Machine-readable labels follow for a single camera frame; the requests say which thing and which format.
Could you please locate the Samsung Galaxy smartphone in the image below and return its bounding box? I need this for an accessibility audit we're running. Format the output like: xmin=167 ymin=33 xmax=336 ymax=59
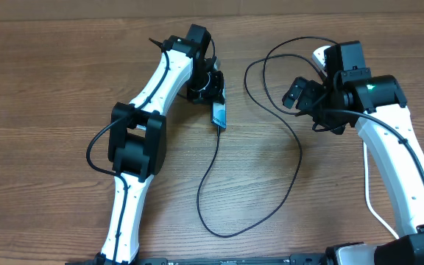
xmin=211 ymin=80 xmax=227 ymax=130

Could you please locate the black USB charging cable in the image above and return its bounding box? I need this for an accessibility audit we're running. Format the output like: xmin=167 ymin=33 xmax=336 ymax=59
xmin=196 ymin=35 xmax=340 ymax=239

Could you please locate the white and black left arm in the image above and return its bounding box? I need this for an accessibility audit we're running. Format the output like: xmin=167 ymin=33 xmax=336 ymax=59
xmin=92 ymin=24 xmax=227 ymax=264

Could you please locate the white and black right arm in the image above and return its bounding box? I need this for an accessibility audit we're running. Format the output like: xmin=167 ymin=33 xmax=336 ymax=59
xmin=282 ymin=41 xmax=424 ymax=264

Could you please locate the white power strip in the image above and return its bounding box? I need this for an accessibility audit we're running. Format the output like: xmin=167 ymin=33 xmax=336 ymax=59
xmin=312 ymin=46 xmax=330 ymax=73

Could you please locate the white power strip cord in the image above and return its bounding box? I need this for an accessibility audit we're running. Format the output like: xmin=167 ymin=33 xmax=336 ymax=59
xmin=362 ymin=141 xmax=400 ymax=240

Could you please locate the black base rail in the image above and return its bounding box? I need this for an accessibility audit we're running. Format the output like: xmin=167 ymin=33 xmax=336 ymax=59
xmin=121 ymin=253 xmax=336 ymax=265

